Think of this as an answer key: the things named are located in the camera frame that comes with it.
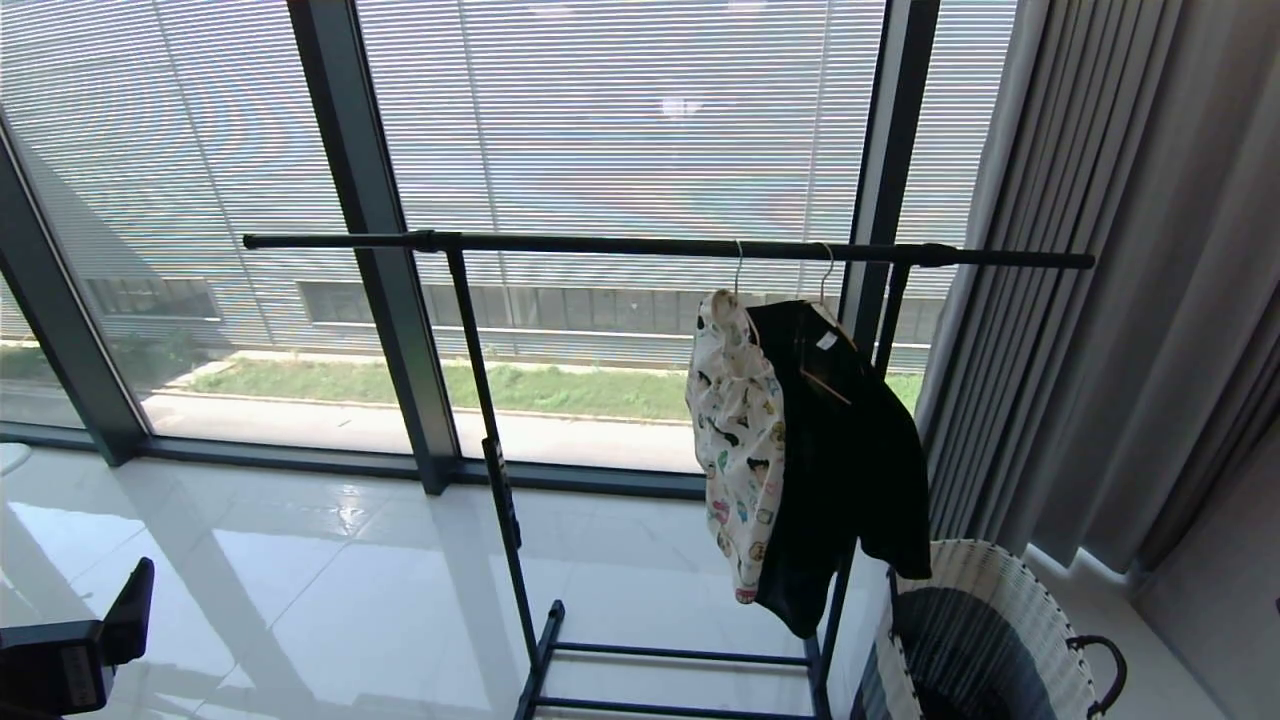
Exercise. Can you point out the black clothes rack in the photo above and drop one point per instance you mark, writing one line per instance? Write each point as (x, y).
(600, 244)

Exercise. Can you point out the window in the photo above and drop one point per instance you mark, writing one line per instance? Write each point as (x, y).
(620, 120)

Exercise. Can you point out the black garment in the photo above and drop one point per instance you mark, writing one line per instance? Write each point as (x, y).
(850, 470)

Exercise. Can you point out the pink clothes hanger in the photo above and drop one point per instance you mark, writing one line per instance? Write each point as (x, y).
(738, 265)
(828, 265)

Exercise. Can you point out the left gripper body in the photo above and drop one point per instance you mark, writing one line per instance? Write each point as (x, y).
(50, 665)

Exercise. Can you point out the cream printed garment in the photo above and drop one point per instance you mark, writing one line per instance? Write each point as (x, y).
(740, 450)

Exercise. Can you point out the white laundry basket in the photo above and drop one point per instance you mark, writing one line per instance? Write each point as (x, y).
(1000, 580)

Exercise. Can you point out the beige curtain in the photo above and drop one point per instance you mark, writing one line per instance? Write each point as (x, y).
(1130, 250)

